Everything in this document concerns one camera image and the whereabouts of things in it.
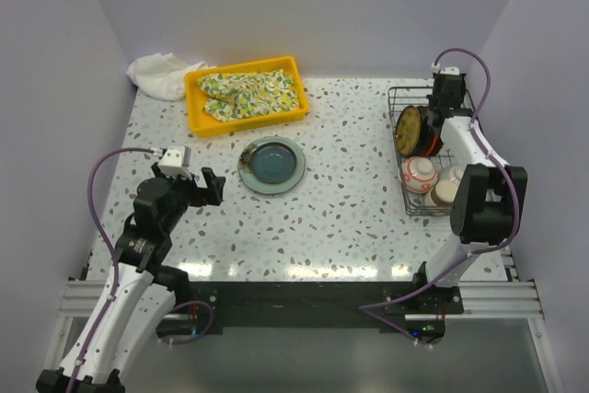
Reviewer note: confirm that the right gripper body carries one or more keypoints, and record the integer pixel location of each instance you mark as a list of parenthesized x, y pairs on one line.
[(431, 99)]

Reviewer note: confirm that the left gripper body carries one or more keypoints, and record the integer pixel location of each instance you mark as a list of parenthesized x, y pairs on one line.
[(186, 192)]

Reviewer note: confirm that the large celadon green plate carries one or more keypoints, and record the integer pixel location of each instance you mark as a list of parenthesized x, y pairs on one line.
[(247, 177)]

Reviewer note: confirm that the dark blue small plate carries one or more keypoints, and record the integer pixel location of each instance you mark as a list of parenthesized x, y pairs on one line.
[(273, 163)]

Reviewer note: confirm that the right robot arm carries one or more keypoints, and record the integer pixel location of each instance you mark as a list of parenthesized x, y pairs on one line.
[(486, 211)]

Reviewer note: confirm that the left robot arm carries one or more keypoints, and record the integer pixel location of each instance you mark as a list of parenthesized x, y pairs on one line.
[(140, 289)]

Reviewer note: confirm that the yellow patterned plate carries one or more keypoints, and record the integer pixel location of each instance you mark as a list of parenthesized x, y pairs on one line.
[(408, 130)]

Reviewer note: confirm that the pale green bowl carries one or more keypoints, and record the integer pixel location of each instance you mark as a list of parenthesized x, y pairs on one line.
[(453, 172)]

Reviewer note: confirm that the white red patterned bowl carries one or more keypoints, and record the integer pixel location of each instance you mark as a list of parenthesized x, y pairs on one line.
[(418, 174)]

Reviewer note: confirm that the beige cup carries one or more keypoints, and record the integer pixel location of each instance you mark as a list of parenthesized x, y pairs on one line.
[(442, 194)]

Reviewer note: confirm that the yellow plastic tray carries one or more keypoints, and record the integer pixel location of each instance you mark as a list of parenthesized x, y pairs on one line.
[(205, 126)]

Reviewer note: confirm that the lemon print cloth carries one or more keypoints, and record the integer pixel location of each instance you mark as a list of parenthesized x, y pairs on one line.
[(238, 96)]

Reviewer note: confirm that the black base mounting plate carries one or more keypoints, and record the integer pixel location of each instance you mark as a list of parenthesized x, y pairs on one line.
[(330, 305)]

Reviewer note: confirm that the white cloth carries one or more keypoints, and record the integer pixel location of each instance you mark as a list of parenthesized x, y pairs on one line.
[(161, 76)]

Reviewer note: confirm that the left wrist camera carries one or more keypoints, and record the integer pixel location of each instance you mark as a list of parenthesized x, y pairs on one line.
[(172, 162)]

